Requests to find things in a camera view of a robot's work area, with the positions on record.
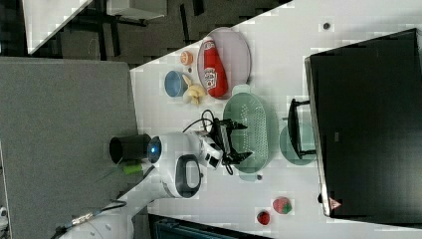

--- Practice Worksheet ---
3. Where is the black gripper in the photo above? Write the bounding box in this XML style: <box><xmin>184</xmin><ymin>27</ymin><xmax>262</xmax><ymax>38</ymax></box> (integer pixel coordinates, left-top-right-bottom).
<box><xmin>213</xmin><ymin>118</ymin><xmax>252</xmax><ymax>165</ymax></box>

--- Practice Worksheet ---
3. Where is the green plastic strainer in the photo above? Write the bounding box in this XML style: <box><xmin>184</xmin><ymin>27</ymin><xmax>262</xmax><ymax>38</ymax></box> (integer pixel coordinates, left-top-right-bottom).
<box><xmin>223</xmin><ymin>85</ymin><xmax>269</xmax><ymax>173</ymax></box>

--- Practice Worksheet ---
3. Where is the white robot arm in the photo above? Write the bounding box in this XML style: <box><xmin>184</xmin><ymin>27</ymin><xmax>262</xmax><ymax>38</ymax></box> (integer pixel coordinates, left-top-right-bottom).
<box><xmin>52</xmin><ymin>119</ymin><xmax>251</xmax><ymax>239</ymax></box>

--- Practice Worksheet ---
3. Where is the red ketchup bottle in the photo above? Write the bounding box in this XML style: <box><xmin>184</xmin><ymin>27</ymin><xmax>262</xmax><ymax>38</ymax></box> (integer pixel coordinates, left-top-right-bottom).
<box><xmin>203</xmin><ymin>37</ymin><xmax>228</xmax><ymax>98</ymax></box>

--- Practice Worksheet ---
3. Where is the green cup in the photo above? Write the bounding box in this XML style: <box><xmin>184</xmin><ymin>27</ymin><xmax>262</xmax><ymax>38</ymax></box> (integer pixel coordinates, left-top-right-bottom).
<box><xmin>279</xmin><ymin>122</ymin><xmax>316</xmax><ymax>165</ymax></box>

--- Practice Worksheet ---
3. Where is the pink strawberry toy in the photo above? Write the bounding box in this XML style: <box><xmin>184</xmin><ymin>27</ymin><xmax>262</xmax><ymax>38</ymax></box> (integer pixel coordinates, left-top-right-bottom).
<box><xmin>273</xmin><ymin>197</ymin><xmax>293</xmax><ymax>214</ymax></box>

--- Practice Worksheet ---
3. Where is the pink round plate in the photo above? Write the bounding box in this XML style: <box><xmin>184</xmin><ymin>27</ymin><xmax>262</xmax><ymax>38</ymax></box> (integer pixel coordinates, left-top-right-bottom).
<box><xmin>196</xmin><ymin>27</ymin><xmax>252</xmax><ymax>100</ymax></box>

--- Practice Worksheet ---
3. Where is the red strawberry toy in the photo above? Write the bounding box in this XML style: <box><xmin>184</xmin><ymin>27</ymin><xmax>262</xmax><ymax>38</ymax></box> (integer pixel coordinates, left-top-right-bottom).
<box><xmin>257</xmin><ymin>211</ymin><xmax>270</xmax><ymax>225</ymax></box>

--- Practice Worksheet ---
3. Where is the blue bowl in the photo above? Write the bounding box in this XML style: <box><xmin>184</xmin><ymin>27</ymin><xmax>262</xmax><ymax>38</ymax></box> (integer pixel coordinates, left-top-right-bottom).
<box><xmin>164</xmin><ymin>71</ymin><xmax>188</xmax><ymax>98</ymax></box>

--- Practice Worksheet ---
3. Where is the black utensil holder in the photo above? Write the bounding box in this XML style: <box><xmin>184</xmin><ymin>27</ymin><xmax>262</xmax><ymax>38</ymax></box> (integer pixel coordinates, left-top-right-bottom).
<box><xmin>109</xmin><ymin>134</ymin><xmax>151</xmax><ymax>164</ymax></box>

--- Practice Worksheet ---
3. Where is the toaster oven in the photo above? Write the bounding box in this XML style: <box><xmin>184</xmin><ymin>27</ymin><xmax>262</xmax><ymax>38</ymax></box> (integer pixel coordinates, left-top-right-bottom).
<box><xmin>305</xmin><ymin>28</ymin><xmax>422</xmax><ymax>228</ymax></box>

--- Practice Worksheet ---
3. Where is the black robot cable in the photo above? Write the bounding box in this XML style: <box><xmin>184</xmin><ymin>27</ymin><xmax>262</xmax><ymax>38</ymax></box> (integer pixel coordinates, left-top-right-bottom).
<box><xmin>181</xmin><ymin>109</ymin><xmax>217</xmax><ymax>133</ymax></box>

